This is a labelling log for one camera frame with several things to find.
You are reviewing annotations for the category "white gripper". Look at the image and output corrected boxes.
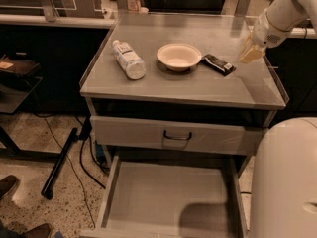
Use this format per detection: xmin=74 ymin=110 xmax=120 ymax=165
xmin=239 ymin=9 xmax=288 ymax=63

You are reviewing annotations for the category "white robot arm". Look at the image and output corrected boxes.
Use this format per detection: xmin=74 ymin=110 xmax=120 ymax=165
xmin=239 ymin=0 xmax=317 ymax=238

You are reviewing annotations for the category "grey open middle drawer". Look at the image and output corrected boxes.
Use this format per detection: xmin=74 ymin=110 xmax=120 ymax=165
xmin=80 ymin=154 xmax=249 ymax=238

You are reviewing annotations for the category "grey top drawer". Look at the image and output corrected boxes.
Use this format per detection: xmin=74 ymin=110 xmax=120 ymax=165
xmin=90 ymin=116 xmax=264 ymax=156

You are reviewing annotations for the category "black drawer handle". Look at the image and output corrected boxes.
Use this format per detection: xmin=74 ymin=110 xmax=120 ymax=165
xmin=163 ymin=130 xmax=192 ymax=141

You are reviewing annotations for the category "black floor stand bar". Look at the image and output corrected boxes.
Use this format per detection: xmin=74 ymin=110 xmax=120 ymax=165
xmin=41 ymin=128 xmax=77 ymax=200

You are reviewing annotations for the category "clear plastic water bottle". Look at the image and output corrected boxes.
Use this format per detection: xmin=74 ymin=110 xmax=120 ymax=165
xmin=112 ymin=40 xmax=146 ymax=80

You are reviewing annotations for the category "black side table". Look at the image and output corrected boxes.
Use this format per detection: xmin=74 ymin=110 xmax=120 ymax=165
xmin=0 ymin=55 xmax=58 ymax=162

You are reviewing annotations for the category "black rxbar chocolate wrapper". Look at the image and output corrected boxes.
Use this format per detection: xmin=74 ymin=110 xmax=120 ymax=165
xmin=201 ymin=54 xmax=236 ymax=76

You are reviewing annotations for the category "grey metal cabinet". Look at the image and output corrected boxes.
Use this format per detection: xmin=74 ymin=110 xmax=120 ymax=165
xmin=79 ymin=12 xmax=290 ymax=171

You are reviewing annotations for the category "black floor cable left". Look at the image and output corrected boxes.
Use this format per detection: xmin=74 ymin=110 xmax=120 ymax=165
xmin=33 ymin=112 xmax=110 ymax=230

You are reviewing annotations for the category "white paper bowl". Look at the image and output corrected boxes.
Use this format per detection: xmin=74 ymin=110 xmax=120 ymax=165
xmin=157 ymin=43 xmax=202 ymax=72

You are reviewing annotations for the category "brown shoe lower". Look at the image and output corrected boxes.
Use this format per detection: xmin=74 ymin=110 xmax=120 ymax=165
xmin=22 ymin=223 xmax=52 ymax=238

